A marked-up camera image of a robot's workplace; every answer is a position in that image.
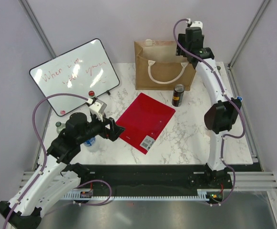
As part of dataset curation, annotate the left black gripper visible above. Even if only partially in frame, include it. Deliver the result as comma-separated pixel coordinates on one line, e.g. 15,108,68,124
77,112,125,144

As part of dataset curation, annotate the dark tall beverage can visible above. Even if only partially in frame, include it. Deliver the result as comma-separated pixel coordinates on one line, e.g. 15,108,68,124
172,84,185,107

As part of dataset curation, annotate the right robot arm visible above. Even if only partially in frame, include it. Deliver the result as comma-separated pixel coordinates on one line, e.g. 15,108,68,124
176,21,242,188

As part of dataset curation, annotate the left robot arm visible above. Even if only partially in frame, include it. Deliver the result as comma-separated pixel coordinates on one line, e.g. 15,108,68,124
0,113,125,229

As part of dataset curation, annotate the jute canvas tote bag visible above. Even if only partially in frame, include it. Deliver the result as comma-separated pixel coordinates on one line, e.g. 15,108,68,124
134,39,196,91

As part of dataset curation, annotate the red plastic folder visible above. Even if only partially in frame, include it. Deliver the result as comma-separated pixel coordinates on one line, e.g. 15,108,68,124
116,93,175,155

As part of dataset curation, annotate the red cap cola bottle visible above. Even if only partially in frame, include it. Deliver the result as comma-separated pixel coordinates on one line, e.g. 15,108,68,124
88,91,96,100

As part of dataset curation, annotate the green cap glass bottle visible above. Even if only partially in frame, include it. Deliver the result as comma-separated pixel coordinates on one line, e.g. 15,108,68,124
55,122,66,134

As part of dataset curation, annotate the white dry-erase board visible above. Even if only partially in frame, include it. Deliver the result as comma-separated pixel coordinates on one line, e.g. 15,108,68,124
29,38,120,116

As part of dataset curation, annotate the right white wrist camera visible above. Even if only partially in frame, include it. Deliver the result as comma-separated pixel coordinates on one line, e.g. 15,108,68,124
187,18,203,29

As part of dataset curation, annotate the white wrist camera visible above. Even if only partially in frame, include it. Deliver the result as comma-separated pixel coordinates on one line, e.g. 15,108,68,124
187,18,203,29
86,98,107,122

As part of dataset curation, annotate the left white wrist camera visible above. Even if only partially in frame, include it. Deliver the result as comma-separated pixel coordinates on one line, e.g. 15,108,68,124
86,98,107,122

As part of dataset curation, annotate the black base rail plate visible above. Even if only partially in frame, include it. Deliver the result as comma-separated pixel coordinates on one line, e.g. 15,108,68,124
54,163,260,191

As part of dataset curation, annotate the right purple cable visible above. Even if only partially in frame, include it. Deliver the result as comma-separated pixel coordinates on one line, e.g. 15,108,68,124
173,18,246,206

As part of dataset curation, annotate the purple cable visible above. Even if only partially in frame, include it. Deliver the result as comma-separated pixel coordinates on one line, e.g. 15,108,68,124
173,18,246,206
3,93,91,229

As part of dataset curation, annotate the white slotted cable duct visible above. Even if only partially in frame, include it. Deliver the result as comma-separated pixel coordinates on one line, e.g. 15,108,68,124
61,189,224,201

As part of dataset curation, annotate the aluminium frame rail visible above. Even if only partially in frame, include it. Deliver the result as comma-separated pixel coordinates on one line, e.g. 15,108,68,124
226,62,260,165

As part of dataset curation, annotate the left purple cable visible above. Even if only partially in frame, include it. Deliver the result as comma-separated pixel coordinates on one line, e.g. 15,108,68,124
3,93,91,229

